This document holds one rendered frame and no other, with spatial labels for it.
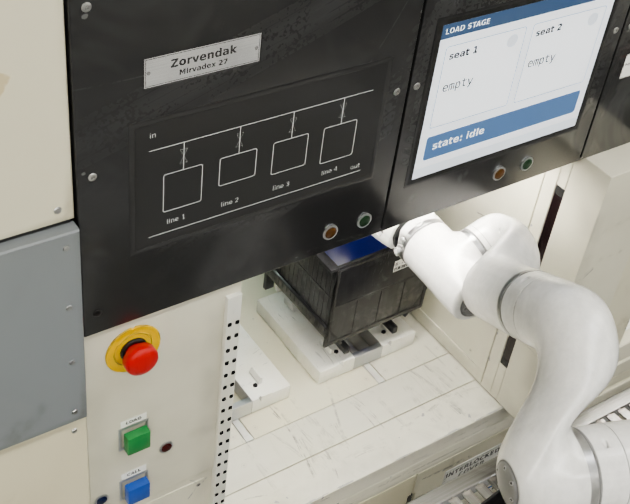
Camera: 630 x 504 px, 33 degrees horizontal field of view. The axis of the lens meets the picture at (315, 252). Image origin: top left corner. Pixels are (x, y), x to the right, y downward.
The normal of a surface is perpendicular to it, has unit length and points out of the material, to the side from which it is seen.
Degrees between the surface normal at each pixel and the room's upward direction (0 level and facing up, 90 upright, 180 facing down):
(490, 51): 90
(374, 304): 90
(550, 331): 64
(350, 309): 90
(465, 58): 90
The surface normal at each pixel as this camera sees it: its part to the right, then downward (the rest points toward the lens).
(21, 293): 0.55, 0.58
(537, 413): -0.66, -0.65
